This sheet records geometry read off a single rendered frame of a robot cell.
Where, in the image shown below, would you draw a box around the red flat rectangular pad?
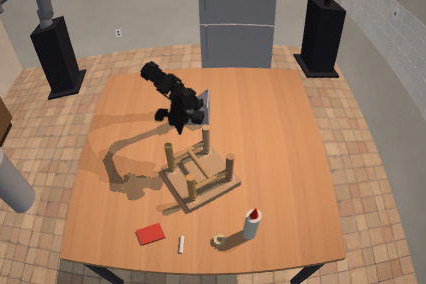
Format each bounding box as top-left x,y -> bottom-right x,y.
136,223 -> 166,246

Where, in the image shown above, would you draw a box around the white cylinder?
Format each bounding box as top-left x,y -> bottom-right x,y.
179,236 -> 184,253

